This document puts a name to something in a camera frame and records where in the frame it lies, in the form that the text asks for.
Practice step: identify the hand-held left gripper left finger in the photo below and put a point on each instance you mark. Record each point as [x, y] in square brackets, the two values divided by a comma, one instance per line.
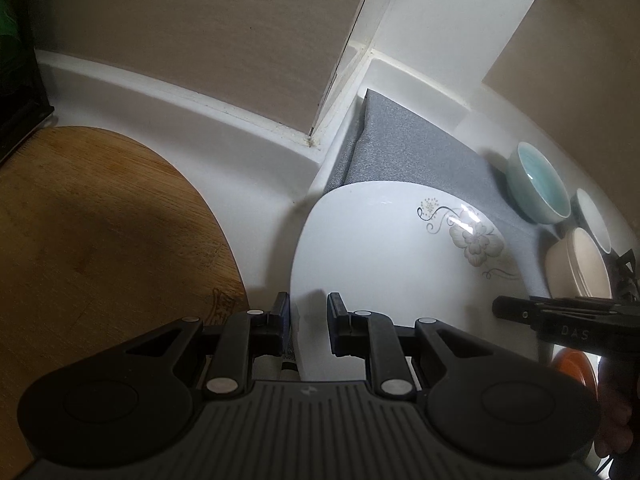
[283, 321]

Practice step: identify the person's right hand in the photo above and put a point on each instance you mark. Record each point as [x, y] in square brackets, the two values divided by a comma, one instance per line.
[617, 410]

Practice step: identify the white-inside blue-rimmed bowl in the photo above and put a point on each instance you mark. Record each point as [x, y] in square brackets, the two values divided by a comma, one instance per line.
[595, 222]

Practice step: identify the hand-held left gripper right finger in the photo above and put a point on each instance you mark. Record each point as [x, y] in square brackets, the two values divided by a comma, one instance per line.
[334, 321]

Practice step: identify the celadon green bowl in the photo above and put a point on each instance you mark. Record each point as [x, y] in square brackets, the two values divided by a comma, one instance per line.
[539, 187]

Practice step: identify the black framed dark panel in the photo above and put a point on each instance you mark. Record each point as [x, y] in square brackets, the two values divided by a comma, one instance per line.
[17, 60]

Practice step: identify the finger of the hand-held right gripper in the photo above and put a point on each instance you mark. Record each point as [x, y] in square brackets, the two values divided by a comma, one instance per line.
[512, 309]

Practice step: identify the beige bowl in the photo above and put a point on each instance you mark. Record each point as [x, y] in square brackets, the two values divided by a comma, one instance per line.
[575, 267]

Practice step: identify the grey cloth mat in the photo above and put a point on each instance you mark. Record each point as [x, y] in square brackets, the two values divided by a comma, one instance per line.
[415, 155]

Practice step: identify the orange plate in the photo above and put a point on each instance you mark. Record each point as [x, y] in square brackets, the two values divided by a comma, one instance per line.
[575, 367]

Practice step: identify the white flower-print plate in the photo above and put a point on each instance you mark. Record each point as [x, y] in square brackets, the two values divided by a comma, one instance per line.
[380, 255]

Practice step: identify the round wooden cutting board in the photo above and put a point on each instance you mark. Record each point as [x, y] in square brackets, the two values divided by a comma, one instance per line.
[90, 240]

